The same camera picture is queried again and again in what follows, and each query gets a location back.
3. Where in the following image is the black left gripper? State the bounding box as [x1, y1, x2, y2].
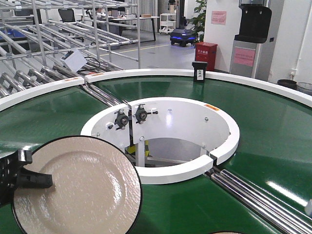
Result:
[0, 149, 53, 207]

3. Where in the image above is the beige plate black rim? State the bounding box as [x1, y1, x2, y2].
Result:
[12, 136, 142, 234]

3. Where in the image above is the blue mobile robot base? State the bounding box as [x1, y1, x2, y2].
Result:
[170, 28, 197, 47]

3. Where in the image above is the white outer conveyor rim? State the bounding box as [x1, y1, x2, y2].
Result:
[0, 69, 312, 111]

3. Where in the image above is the green bearing block left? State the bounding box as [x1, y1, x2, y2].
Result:
[107, 109, 129, 130]

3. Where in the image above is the green bearing block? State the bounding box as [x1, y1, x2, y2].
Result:
[107, 109, 129, 130]
[135, 104, 158, 124]

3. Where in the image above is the white control box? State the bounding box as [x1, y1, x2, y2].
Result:
[60, 49, 87, 72]

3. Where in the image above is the green bearing block right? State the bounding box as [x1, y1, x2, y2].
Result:
[135, 104, 158, 124]

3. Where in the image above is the metal roller conveyor rack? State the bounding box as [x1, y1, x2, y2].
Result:
[0, 0, 140, 98]

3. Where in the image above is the black office chair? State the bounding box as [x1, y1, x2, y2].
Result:
[58, 8, 76, 22]

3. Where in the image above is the black box with label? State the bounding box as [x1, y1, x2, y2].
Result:
[192, 61, 208, 83]

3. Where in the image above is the office desk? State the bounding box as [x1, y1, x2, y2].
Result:
[109, 16, 160, 42]

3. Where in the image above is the white utility cart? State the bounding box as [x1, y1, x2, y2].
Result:
[159, 13, 176, 34]

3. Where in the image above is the red fire equipment box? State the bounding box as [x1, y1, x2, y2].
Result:
[195, 42, 217, 71]

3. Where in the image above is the green potted plant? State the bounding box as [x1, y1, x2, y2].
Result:
[190, 0, 207, 42]

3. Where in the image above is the grey dispenser stand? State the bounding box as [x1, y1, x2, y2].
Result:
[230, 40, 261, 78]

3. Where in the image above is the steel conveyor rollers right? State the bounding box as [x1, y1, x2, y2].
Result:
[205, 170, 312, 234]

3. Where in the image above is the black waste bin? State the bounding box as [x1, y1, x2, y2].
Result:
[277, 79, 297, 90]

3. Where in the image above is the white inner conveyor ring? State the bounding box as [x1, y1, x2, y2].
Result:
[80, 97, 240, 185]

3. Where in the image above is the pink wall notice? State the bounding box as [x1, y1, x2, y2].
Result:
[211, 11, 227, 25]

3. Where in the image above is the black wall dispenser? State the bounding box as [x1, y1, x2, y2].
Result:
[234, 4, 272, 43]

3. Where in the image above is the wire mesh waste bin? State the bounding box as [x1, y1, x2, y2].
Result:
[297, 82, 312, 96]

